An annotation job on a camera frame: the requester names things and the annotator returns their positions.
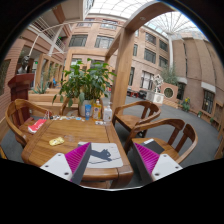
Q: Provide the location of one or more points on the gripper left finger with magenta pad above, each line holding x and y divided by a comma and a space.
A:
70, 166

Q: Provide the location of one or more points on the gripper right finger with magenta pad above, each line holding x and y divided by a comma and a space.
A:
153, 166

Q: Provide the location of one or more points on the yellow computer mouse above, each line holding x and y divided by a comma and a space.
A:
56, 141

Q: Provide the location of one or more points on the white mouse pad with cat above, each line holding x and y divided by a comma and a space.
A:
104, 156

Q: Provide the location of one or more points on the dark notebook on chair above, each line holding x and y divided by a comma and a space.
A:
153, 145

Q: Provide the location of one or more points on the wooden table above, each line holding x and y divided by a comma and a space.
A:
38, 150

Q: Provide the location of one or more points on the wooden chair far right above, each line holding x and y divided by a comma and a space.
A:
150, 112

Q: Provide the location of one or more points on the yellow liquid bottle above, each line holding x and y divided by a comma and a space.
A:
97, 110

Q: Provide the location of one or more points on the white pump bottle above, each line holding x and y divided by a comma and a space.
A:
107, 115

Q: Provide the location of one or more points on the wooden chair left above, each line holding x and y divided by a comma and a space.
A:
18, 117

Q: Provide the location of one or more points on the green potted plant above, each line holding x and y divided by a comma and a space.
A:
84, 86

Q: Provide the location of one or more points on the dark red wooden podium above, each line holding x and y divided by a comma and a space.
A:
20, 85

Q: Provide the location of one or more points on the wooden pillar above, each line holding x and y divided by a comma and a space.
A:
124, 43

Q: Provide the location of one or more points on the white statue on pedestal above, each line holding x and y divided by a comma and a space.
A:
154, 95

